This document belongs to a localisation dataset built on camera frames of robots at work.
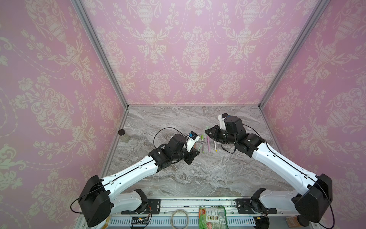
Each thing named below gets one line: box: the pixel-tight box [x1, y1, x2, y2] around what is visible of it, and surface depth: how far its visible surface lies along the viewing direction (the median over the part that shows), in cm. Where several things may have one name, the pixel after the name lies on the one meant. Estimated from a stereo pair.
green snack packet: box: [198, 205, 229, 229], surface depth 71 cm
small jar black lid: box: [118, 128, 126, 136], surface depth 94 cm
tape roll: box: [97, 215, 112, 229], surface depth 68 cm
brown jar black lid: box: [285, 214, 310, 228], surface depth 66 cm
